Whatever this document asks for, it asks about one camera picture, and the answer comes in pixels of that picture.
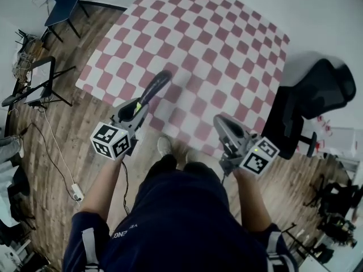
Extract black office chair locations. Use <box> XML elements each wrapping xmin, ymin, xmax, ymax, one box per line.
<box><xmin>260</xmin><ymin>57</ymin><xmax>357</xmax><ymax>161</ymax></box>

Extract person's left forearm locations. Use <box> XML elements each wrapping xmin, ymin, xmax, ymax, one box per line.
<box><xmin>80</xmin><ymin>151</ymin><xmax>127</xmax><ymax>232</ymax></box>

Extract white floor cable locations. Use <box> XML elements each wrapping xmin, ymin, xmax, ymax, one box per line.
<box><xmin>41</xmin><ymin>108</ymin><xmax>78</xmax><ymax>185</ymax></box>

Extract black tripod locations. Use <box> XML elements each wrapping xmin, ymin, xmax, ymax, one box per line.
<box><xmin>282</xmin><ymin>222</ymin><xmax>336</xmax><ymax>265</ymax></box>

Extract grey right shoulder strap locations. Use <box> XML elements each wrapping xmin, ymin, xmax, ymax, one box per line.
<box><xmin>265</xmin><ymin>231</ymin><xmax>288</xmax><ymax>272</ymax></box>

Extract person's white right shoe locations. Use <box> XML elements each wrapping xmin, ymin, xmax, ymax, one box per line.
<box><xmin>185</xmin><ymin>148</ymin><xmax>205</xmax><ymax>164</ymax></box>

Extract white power strip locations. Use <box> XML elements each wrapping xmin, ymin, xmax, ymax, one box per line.
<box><xmin>70</xmin><ymin>182</ymin><xmax>85</xmax><ymax>202</ymax></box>

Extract person's white shoe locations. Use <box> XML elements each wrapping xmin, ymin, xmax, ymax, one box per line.
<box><xmin>157</xmin><ymin>136</ymin><xmax>174</xmax><ymax>159</ymax></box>
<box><xmin>185</xmin><ymin>148</ymin><xmax>205</xmax><ymax>164</ymax></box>

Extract grey shoulder strap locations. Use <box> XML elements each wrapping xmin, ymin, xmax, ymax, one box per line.
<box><xmin>81</xmin><ymin>227</ymin><xmax>100</xmax><ymax>272</ymax></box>
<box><xmin>265</xmin><ymin>231</ymin><xmax>288</xmax><ymax>272</ymax></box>

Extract white boxes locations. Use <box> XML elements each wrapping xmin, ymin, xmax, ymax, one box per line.
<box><xmin>316</xmin><ymin>114</ymin><xmax>363</xmax><ymax>159</ymax></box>

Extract black folding stand with board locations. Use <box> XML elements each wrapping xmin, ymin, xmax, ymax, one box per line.
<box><xmin>1</xmin><ymin>56</ymin><xmax>77</xmax><ymax>111</ymax></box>

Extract person's navy shirt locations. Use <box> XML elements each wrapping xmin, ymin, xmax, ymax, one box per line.
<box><xmin>62</xmin><ymin>167</ymin><xmax>299</xmax><ymax>272</ymax></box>

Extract red white checkered table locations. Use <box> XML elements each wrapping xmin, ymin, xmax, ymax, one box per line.
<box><xmin>75</xmin><ymin>0</ymin><xmax>291</xmax><ymax>157</ymax></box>

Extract grey left shoulder strap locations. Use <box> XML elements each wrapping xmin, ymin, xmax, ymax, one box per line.
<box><xmin>81</xmin><ymin>227</ymin><xmax>100</xmax><ymax>272</ymax></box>

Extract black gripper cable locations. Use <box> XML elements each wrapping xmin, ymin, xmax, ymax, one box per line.
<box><xmin>121</xmin><ymin>160</ymin><xmax>130</xmax><ymax>215</ymax></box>

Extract person's right forearm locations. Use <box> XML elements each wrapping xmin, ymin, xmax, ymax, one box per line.
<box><xmin>231</xmin><ymin>167</ymin><xmax>275</xmax><ymax>233</ymax></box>

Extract person's black trousers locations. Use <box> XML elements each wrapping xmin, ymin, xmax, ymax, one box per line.
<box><xmin>143</xmin><ymin>154</ymin><xmax>220</xmax><ymax>182</ymax></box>

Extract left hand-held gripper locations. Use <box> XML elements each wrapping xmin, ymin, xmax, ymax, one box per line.
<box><xmin>90</xmin><ymin>97</ymin><xmax>150</xmax><ymax>162</ymax></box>

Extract black equipment pile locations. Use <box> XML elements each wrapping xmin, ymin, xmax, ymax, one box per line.
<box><xmin>305</xmin><ymin>176</ymin><xmax>363</xmax><ymax>249</ymax></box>

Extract clutter of cables and boxes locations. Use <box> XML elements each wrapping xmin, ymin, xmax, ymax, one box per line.
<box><xmin>11</xmin><ymin>29</ymin><xmax>44</xmax><ymax>82</ymax></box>

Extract black floor cable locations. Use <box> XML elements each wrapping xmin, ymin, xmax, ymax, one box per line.
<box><xmin>17</xmin><ymin>122</ymin><xmax>75</xmax><ymax>187</ymax></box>

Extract person's white left shoe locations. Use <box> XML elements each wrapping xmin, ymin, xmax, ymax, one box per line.
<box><xmin>157</xmin><ymin>136</ymin><xmax>174</xmax><ymax>159</ymax></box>

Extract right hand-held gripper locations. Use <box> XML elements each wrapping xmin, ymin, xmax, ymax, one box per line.
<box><xmin>213</xmin><ymin>114</ymin><xmax>280</xmax><ymax>179</ymax></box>

